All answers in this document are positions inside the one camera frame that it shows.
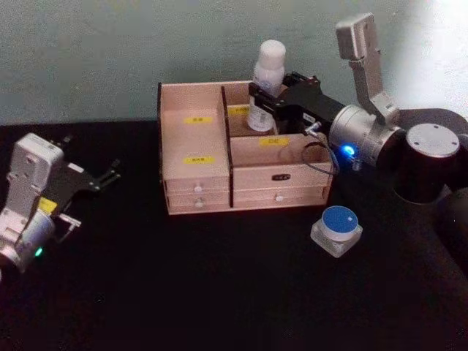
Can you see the white plastic bottle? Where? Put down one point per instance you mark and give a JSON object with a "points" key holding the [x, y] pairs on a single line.
{"points": [[270, 62]]}

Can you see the small pale wooden drawer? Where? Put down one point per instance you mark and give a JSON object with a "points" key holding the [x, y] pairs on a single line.
{"points": [[190, 185], [190, 203]]}

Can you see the glass jar with blue lid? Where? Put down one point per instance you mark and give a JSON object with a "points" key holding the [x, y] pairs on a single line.
{"points": [[338, 221]]}

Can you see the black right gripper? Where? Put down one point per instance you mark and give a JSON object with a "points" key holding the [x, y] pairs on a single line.
{"points": [[311, 102]]}

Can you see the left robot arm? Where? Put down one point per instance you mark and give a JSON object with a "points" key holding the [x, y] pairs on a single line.
{"points": [[25, 164]]}

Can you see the wide pale wooden drawer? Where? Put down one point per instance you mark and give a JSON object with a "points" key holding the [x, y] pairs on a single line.
{"points": [[263, 198]]}

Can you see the pale wooden desk organizer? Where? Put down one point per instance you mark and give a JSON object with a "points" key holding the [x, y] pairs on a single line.
{"points": [[194, 146]]}

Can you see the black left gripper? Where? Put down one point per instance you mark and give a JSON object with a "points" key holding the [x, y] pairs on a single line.
{"points": [[69, 179]]}

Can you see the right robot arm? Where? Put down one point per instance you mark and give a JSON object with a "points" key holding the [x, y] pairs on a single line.
{"points": [[365, 136]]}

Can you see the black table cloth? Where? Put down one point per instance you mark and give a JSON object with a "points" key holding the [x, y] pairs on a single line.
{"points": [[219, 285]]}

